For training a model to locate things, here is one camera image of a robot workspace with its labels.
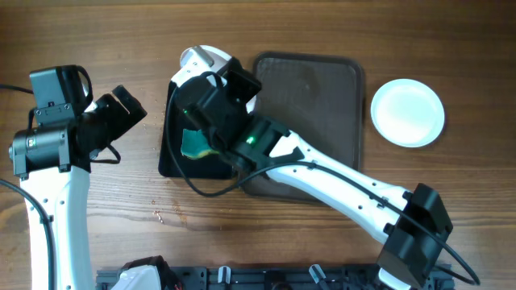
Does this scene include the pink plate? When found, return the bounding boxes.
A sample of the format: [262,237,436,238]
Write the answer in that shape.
[171,45,257,114]

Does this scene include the green yellow sponge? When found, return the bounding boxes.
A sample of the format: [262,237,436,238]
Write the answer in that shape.
[181,129,218,160]

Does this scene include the pale green plate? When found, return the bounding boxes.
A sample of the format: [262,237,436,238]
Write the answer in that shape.
[370,78,446,148]

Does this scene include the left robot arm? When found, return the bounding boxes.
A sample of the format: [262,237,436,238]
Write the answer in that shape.
[10,85,147,289]

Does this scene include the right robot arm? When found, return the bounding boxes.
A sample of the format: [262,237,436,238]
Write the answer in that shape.
[172,56,452,289]

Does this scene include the black water tray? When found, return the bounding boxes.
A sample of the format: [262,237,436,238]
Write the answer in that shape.
[158,104,234,180]

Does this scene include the brown plastic tray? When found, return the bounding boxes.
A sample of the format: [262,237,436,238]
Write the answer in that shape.
[237,51,366,202]

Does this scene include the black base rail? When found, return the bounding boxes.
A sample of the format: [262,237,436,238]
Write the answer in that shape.
[95,263,456,290]

